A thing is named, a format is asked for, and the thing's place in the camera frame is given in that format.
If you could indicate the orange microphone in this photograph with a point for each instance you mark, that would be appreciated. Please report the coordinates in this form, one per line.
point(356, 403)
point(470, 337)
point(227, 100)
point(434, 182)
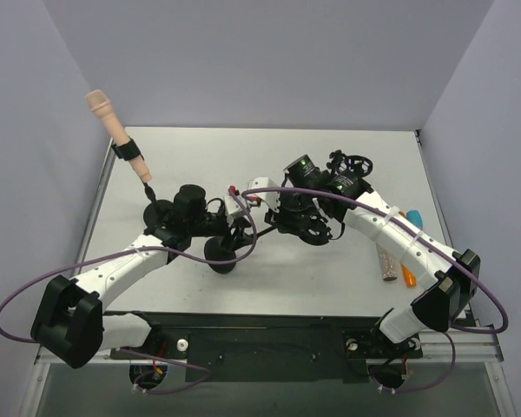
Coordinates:
point(409, 277)

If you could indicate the silver glitter microphone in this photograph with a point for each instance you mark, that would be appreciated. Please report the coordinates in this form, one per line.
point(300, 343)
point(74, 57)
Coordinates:
point(387, 265)

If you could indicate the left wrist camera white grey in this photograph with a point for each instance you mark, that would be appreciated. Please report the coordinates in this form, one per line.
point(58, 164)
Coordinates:
point(236, 206)

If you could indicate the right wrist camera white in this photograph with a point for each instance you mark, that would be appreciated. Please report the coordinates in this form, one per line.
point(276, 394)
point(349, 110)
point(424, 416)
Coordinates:
point(258, 195)

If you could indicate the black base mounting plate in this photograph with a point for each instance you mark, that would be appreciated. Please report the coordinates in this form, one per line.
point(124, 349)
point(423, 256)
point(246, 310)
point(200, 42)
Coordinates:
point(276, 348)

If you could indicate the black tripod shock mount stand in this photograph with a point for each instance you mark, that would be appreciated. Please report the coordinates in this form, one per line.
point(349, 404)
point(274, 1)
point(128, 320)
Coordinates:
point(339, 163)

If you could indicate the cyan microphone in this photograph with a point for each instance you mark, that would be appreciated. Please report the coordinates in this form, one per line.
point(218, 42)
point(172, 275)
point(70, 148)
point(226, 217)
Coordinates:
point(415, 218)

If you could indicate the aluminium frame rail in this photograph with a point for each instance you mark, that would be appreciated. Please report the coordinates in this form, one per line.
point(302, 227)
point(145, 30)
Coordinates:
point(466, 347)

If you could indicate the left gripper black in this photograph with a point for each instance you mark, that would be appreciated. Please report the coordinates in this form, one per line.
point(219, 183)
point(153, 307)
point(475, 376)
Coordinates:
point(233, 234)

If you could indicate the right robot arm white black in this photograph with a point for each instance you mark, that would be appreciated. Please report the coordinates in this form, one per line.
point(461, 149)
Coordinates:
point(309, 196)

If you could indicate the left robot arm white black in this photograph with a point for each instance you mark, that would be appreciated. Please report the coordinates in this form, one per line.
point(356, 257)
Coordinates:
point(71, 321)

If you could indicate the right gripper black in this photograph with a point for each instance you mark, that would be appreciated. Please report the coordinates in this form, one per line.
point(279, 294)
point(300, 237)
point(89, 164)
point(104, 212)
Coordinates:
point(273, 217)

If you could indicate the black stand with orange microphone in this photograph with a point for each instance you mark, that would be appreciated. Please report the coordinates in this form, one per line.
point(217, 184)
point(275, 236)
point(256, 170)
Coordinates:
point(228, 257)

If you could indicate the black stand with beige microphone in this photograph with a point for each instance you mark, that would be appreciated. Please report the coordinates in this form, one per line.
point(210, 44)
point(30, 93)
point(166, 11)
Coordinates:
point(156, 209)

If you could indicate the beige microphone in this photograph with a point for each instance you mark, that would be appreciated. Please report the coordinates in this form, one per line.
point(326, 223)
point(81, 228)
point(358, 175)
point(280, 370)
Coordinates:
point(103, 110)

